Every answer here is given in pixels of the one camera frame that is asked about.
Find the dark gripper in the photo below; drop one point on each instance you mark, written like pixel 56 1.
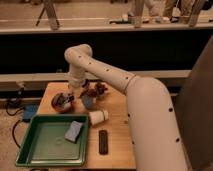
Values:
pixel 95 92

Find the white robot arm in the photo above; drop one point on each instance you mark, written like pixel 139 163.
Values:
pixel 155 134

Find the blue cup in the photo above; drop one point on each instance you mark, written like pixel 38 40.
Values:
pixel 88 101

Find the white paper cup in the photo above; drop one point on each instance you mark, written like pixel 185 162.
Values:
pixel 97 117

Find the grey sponge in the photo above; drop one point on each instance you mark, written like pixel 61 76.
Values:
pixel 73 131

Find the green plastic tray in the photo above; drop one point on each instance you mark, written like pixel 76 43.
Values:
pixel 45 145

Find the blue box on floor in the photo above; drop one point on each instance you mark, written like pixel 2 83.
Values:
pixel 29 112

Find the brown board right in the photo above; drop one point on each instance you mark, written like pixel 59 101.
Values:
pixel 194 109

